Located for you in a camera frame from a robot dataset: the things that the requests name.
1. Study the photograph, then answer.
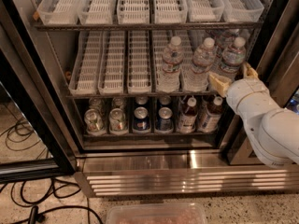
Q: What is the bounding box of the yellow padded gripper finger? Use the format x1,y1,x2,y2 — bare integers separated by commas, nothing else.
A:
242,63,258,78
208,72,232,98

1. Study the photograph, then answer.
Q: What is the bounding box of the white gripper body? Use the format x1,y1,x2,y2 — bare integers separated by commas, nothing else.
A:
226,78,279,116

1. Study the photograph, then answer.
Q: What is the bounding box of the water bottle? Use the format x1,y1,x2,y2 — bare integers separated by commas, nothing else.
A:
186,36,217,91
160,36,184,92
216,29,239,59
216,36,246,80

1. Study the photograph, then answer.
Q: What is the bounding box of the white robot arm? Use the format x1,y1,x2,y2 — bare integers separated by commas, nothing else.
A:
208,63,299,168

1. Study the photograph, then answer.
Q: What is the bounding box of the brown tea bottle right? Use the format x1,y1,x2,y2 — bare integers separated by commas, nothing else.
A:
198,96,223,133

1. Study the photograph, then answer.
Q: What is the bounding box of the brown tea bottle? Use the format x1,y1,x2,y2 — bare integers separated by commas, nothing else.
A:
178,96,198,133
198,96,223,133

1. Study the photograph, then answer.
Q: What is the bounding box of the brown tea bottle left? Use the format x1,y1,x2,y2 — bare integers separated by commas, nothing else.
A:
178,96,198,133

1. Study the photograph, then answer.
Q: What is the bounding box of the stainless steel display fridge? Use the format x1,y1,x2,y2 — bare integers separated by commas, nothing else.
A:
0,0,299,197

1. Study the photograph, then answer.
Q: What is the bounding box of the middle clear tray far right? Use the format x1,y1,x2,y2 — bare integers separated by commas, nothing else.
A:
211,29,250,74

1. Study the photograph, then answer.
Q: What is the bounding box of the clear tray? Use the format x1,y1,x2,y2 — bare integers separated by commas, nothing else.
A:
153,0,188,24
78,0,116,25
127,31,151,94
37,0,80,25
174,30,208,92
222,0,264,22
98,31,125,95
152,31,173,92
117,0,150,24
69,31,103,96
186,0,224,22
211,29,250,74

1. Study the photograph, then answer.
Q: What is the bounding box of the blue can behind glass door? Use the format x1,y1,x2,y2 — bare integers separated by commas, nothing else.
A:
290,91,299,114

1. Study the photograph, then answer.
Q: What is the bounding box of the blue pepsi can rear right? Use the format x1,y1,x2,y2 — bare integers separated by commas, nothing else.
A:
157,96,172,107

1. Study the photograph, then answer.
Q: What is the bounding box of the blue pepsi can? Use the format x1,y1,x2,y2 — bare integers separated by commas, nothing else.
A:
157,96,172,107
133,106,150,133
135,96,149,107
155,107,173,133

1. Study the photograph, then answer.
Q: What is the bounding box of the blue pepsi can front right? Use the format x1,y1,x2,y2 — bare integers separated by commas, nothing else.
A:
155,107,173,133

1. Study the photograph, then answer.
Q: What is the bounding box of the top clear tray far right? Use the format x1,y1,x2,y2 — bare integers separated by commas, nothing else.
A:
222,0,264,22

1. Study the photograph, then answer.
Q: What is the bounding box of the blue pepsi can rear left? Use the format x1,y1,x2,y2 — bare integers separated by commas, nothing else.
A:
135,96,149,107

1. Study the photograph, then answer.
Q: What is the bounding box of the blue pepsi can front left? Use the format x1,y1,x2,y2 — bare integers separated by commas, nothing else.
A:
133,106,150,133

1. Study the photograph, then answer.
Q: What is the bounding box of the green soda can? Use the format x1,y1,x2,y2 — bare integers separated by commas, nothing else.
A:
109,108,128,135
84,109,106,136
89,98,105,110
112,97,127,110

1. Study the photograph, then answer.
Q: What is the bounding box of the green soda can rear left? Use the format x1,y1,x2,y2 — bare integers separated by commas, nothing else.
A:
89,98,105,110

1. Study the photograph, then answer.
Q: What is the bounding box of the green soda can front left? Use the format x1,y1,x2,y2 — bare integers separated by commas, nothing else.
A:
84,109,106,136

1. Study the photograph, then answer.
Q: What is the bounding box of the middle clear tray far left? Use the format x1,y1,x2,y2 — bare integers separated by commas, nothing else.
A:
69,31,103,96

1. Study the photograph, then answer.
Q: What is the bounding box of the clear plastic bin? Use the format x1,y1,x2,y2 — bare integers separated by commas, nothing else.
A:
106,203,207,224

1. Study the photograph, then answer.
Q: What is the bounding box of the top clear tray far left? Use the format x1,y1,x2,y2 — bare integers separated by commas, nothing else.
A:
37,0,80,25

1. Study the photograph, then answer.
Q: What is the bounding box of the top wire fridge shelf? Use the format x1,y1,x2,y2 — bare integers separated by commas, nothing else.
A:
35,21,263,32

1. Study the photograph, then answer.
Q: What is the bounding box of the wire fridge shelf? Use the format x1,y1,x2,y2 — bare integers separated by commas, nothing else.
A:
35,21,263,32
66,91,217,99

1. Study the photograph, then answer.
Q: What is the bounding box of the middle wire fridge shelf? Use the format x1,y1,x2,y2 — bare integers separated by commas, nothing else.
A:
66,91,217,99

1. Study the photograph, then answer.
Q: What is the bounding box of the black floor cable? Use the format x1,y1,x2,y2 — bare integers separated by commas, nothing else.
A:
0,115,105,224

